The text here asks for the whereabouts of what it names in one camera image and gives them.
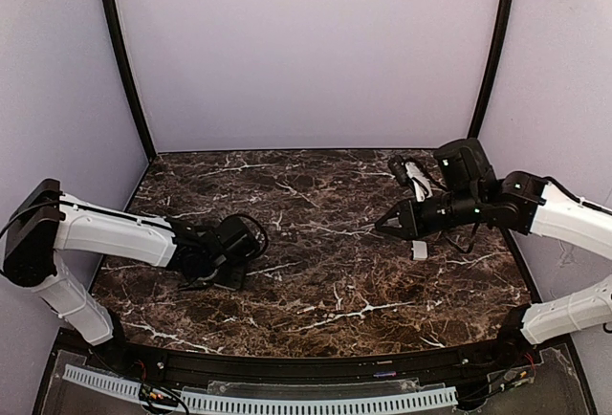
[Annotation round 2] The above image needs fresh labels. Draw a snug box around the white battery cover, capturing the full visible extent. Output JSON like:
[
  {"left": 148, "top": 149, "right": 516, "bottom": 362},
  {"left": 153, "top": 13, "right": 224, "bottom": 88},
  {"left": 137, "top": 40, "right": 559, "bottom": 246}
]
[{"left": 411, "top": 241, "right": 428, "bottom": 261}]

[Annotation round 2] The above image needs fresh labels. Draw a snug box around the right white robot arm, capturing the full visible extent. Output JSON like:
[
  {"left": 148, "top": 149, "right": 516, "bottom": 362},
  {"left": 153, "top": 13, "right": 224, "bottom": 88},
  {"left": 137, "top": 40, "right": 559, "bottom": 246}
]
[{"left": 375, "top": 138, "right": 611, "bottom": 346}]

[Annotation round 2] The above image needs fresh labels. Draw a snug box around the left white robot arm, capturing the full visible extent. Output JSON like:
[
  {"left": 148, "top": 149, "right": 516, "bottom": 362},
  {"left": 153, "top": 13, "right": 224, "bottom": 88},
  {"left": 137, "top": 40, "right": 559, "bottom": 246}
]
[{"left": 1, "top": 179, "right": 269, "bottom": 347}]

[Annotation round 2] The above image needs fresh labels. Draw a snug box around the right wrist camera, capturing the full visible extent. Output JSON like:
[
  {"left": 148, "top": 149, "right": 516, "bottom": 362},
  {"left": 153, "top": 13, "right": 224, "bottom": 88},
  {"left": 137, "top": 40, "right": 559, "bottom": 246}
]
[{"left": 387, "top": 155, "right": 433, "bottom": 202}]

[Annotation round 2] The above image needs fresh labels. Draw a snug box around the white slotted cable duct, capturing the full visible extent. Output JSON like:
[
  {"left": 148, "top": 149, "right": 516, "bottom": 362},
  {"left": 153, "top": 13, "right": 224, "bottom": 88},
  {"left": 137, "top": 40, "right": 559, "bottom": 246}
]
[{"left": 62, "top": 364, "right": 458, "bottom": 414}]

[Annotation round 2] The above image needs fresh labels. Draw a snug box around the black front table rail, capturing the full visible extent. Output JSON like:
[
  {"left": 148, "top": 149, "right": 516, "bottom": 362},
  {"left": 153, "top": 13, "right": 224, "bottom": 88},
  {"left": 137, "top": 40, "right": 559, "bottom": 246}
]
[{"left": 101, "top": 342, "right": 506, "bottom": 384}]

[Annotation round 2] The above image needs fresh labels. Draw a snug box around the left black frame post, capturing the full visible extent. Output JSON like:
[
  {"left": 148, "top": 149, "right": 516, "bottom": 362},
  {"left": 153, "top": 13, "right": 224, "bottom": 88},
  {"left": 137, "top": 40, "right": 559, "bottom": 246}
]
[{"left": 101, "top": 0, "right": 157, "bottom": 163}]

